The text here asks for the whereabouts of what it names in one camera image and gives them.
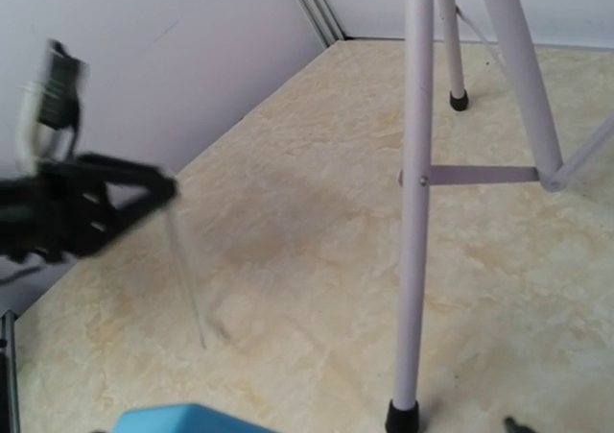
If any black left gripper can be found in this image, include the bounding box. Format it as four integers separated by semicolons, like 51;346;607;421
1;154;177;264

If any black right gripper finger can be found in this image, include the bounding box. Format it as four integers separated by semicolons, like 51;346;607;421
503;417;535;433

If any blue and white box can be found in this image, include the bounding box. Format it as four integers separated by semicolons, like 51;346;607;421
111;403;271;433

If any white perforated music stand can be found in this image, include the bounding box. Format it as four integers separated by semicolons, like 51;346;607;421
383;0;614;430

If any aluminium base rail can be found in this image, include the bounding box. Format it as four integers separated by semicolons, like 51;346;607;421
0;310;21;433

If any left aluminium frame post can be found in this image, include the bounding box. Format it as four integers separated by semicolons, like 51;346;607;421
298;0;346;47

